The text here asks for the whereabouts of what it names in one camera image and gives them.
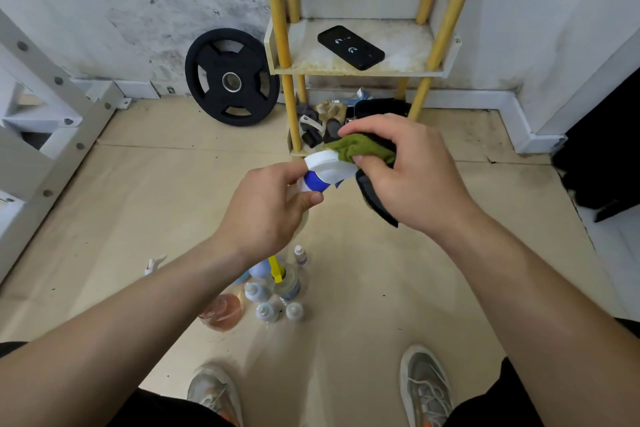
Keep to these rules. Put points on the black shorts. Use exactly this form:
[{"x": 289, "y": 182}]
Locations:
[{"x": 495, "y": 401}]

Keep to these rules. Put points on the tan fuzzy glove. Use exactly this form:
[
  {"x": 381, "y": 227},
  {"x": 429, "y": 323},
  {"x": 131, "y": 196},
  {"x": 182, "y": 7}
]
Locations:
[{"x": 331, "y": 111}]

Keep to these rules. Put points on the white plastic scoop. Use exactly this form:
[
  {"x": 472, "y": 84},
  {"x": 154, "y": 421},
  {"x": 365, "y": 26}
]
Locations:
[{"x": 310, "y": 122}]

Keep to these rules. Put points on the person's right grey shoe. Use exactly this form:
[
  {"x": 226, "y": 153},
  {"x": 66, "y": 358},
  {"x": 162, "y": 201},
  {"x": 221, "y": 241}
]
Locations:
[{"x": 425, "y": 386}]

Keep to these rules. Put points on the black clip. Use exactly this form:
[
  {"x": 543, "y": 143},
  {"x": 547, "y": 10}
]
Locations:
[{"x": 312, "y": 137}]

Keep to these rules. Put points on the clear bottle yellow green sprayer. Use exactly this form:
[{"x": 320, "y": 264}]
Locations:
[{"x": 290, "y": 286}]

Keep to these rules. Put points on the person's left grey shoe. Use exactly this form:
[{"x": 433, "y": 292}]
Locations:
[{"x": 214, "y": 394}]

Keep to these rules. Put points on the white shelf yellow poles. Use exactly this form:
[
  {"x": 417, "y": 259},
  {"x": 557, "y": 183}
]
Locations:
[{"x": 410, "y": 46}]

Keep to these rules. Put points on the round white bottle blue-tipped sprayer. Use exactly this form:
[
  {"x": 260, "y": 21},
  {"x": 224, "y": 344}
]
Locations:
[{"x": 327, "y": 166}]

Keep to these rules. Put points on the orange spray bottle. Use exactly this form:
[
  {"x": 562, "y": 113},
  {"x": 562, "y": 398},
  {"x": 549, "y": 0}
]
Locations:
[{"x": 222, "y": 314}]

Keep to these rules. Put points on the black weight plate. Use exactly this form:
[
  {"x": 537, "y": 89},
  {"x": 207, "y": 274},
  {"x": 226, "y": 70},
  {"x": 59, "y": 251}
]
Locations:
[{"x": 207, "y": 76}]

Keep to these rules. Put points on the black phone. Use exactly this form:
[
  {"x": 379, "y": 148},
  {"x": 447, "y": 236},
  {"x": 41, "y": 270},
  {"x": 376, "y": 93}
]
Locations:
[{"x": 351, "y": 48}]

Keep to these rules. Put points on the white spray bottle teal label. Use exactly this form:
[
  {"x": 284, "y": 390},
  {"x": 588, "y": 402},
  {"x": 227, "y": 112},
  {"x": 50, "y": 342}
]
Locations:
[{"x": 152, "y": 266}]

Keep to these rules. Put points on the green microfibre cloth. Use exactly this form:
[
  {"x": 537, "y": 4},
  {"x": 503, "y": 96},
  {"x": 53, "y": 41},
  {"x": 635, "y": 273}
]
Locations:
[{"x": 362, "y": 144}]

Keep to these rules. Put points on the person's right hand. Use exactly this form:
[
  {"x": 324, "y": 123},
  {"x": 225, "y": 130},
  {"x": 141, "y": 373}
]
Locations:
[{"x": 425, "y": 181}]

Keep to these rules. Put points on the person's grey shoe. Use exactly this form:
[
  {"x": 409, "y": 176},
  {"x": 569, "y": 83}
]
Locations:
[
  {"x": 214, "y": 394},
  {"x": 425, "y": 386}
]

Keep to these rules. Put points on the white metal rack frame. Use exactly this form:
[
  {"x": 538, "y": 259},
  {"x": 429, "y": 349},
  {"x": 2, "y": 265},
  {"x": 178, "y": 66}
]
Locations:
[{"x": 30, "y": 151}]

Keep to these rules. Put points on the person's left hand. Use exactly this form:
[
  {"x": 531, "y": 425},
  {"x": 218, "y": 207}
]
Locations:
[{"x": 265, "y": 221}]

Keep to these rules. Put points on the person's left forearm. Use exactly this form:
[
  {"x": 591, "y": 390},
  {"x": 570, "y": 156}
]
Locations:
[{"x": 110, "y": 336}]

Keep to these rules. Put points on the person's right forearm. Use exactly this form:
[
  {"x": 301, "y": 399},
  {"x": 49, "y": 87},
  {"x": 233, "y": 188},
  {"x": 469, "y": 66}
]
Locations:
[{"x": 550, "y": 316}]

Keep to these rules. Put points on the pale blue bottle white sprayer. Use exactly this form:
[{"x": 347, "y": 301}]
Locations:
[{"x": 260, "y": 270}]

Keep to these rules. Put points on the blue white packet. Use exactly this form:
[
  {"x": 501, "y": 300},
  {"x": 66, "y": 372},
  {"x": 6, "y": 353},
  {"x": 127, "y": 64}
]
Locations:
[{"x": 359, "y": 97}]

